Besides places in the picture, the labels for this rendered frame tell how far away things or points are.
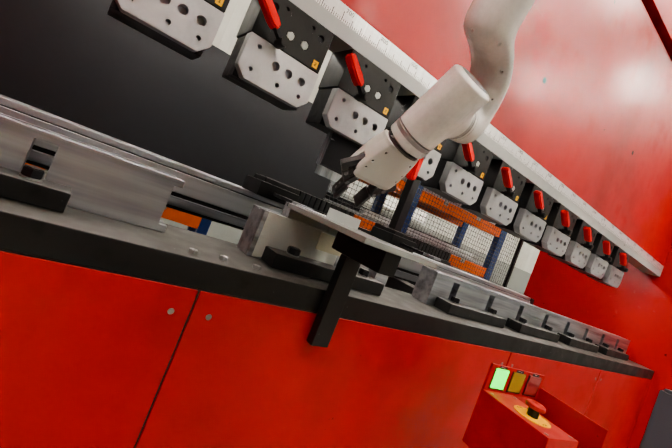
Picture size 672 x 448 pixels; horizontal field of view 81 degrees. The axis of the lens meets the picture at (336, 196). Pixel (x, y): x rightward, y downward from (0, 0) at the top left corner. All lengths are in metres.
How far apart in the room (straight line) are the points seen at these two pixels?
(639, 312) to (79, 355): 2.56
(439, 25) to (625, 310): 2.10
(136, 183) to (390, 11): 0.61
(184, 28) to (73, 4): 0.57
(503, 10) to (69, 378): 0.81
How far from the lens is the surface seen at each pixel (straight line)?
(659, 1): 2.02
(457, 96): 0.68
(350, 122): 0.84
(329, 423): 0.93
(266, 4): 0.73
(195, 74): 1.27
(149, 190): 0.72
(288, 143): 1.38
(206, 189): 1.02
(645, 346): 2.72
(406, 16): 0.96
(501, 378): 1.03
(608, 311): 2.77
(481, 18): 0.71
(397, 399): 1.04
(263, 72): 0.75
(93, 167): 0.71
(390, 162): 0.74
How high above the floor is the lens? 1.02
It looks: 2 degrees up
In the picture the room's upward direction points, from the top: 22 degrees clockwise
